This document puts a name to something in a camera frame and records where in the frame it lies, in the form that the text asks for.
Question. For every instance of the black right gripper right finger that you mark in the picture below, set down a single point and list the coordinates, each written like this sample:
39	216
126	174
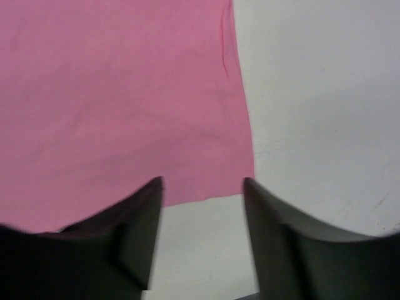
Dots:
297	256

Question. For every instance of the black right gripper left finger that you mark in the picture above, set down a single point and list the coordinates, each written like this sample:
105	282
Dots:
106	256

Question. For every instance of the pink polo shirt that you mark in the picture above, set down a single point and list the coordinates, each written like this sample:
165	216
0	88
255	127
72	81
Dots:
99	97

